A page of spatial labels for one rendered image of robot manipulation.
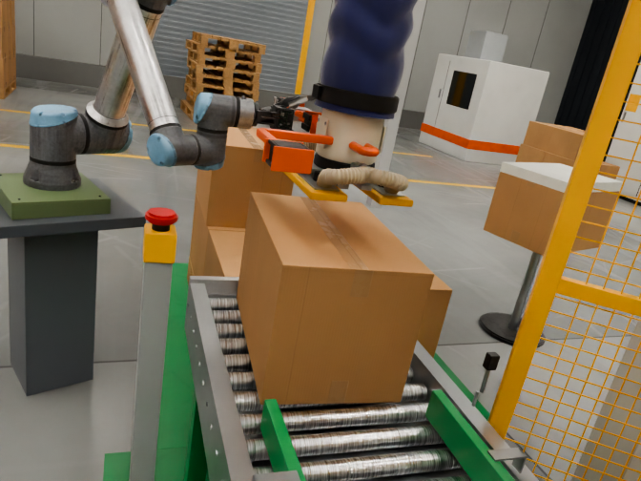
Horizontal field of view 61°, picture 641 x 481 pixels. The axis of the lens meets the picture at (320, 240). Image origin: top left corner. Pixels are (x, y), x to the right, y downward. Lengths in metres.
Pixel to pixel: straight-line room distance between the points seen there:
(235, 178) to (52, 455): 1.34
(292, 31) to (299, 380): 10.69
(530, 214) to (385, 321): 1.77
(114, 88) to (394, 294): 1.21
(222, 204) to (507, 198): 1.54
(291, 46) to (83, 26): 3.94
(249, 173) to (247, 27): 9.09
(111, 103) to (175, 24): 9.30
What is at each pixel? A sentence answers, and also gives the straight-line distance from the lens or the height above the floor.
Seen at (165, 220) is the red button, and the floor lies 1.03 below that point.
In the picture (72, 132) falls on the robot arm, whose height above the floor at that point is 1.01.
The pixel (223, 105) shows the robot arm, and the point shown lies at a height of 1.23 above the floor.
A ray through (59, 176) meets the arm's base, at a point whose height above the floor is 0.86.
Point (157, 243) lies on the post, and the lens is 1.23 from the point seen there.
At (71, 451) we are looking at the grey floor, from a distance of 2.17.
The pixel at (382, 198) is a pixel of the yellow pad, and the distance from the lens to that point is 1.41.
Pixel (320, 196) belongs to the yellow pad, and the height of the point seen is 1.10.
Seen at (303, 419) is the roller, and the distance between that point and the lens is 1.46.
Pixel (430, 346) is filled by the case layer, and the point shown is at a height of 0.25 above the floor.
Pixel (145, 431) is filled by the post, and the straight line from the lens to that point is 1.51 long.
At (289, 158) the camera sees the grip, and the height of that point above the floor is 1.22.
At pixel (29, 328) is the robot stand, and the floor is 0.30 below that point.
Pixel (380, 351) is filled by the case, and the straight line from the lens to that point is 1.47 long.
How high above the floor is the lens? 1.44
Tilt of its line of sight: 19 degrees down
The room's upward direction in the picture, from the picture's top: 10 degrees clockwise
